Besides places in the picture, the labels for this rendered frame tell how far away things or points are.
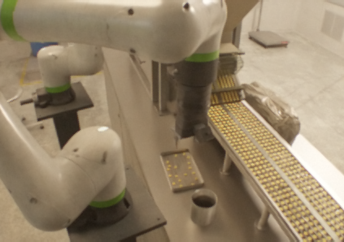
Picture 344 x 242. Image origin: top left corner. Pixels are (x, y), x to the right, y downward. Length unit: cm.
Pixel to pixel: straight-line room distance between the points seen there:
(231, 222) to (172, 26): 71
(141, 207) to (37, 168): 36
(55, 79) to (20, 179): 77
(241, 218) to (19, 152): 71
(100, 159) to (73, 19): 31
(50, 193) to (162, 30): 37
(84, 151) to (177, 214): 44
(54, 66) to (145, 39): 88
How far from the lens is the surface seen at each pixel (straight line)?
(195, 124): 66
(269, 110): 121
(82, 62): 122
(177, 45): 42
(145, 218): 82
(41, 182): 59
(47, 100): 136
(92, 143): 67
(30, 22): 59
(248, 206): 103
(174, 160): 115
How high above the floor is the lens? 157
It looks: 34 degrees down
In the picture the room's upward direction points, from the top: 1 degrees clockwise
